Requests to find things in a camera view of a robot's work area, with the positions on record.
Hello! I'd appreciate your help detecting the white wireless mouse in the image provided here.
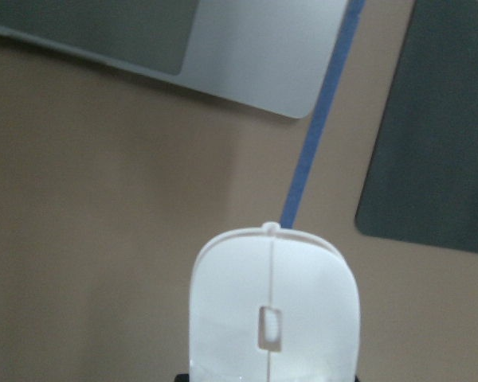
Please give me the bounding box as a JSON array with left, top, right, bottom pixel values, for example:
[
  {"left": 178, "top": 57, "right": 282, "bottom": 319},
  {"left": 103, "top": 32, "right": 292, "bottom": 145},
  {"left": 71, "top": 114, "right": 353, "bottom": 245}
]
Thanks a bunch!
[{"left": 189, "top": 222, "right": 360, "bottom": 381}]

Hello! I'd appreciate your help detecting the grey laptop computer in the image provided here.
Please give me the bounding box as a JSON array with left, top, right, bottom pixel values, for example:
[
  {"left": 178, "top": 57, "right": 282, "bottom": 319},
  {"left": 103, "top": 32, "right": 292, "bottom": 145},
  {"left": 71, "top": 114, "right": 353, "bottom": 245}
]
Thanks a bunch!
[{"left": 0, "top": 1, "right": 349, "bottom": 119}]

